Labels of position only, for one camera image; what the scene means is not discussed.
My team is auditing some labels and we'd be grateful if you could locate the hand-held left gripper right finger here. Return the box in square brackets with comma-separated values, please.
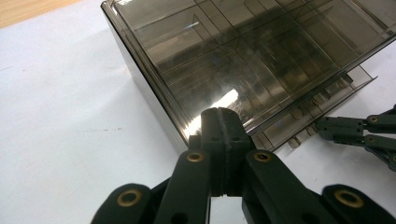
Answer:
[218, 106, 340, 224]

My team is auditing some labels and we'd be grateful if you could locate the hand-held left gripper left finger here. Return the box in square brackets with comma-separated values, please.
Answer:
[157, 106, 231, 224]

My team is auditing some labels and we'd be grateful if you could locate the white table sheet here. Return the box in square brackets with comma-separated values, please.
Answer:
[0, 0, 396, 224]

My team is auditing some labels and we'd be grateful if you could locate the wooden table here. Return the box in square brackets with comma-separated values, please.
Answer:
[0, 0, 82, 30]

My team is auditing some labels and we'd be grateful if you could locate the smoky transparent drawer cabinet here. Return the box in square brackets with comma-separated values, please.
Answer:
[100, 0, 396, 155]

